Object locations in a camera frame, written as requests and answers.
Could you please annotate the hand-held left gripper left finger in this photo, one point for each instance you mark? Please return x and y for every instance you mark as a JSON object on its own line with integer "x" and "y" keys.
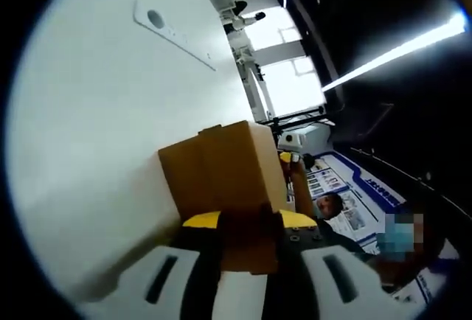
{"x": 147, "y": 283}

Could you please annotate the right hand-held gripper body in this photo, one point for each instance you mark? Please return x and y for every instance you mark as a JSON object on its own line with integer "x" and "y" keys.
{"x": 292, "y": 141}

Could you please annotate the wide ceiling light strip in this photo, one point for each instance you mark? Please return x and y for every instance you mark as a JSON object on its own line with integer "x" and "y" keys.
{"x": 387, "y": 58}

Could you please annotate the white table socket plate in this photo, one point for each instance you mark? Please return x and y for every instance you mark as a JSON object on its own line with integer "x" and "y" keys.
{"x": 177, "y": 36}

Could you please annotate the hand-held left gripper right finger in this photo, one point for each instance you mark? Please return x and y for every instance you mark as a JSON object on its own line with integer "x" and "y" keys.
{"x": 332, "y": 283}

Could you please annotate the brown cardboard shoe box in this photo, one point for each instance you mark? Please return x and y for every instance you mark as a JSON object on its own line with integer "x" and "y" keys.
{"x": 221, "y": 165}

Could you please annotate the blue white wall poster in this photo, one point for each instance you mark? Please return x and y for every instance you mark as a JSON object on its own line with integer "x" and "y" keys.
{"x": 372, "y": 183}

